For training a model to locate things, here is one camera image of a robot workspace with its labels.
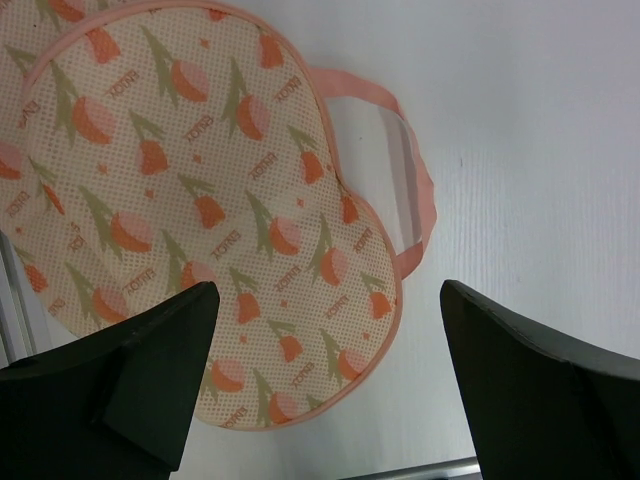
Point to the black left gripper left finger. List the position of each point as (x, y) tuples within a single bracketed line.
[(116, 404)]

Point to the floral mesh laundry bag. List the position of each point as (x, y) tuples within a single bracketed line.
[(147, 146)]

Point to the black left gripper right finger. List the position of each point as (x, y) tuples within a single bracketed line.
[(540, 404)]

